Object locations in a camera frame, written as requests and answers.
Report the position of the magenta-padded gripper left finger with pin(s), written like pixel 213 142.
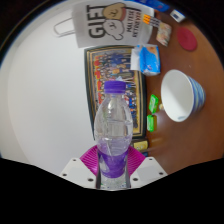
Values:
pixel 78 170

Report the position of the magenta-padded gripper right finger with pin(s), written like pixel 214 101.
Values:
pixel 150 170

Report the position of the clear purple-capped water bottle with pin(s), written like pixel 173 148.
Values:
pixel 113 133

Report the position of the small green packet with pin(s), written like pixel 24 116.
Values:
pixel 153 104
pixel 152 123

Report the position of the blue patterned paper cup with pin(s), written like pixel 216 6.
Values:
pixel 176 95

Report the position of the framed group photo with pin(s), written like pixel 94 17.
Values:
pixel 100 70

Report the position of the blue tissue pack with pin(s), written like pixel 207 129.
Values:
pixel 148 60

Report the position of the flat round red coaster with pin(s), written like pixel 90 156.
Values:
pixel 187 39

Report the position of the small snack packet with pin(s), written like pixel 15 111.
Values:
pixel 164 33

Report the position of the white printed paper bag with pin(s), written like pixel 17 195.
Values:
pixel 100 23

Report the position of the colourful puzzle cube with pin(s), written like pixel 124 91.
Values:
pixel 151 20

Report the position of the white remote control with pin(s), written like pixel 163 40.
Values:
pixel 177 15

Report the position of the blue detergent bottle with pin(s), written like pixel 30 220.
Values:
pixel 156 5

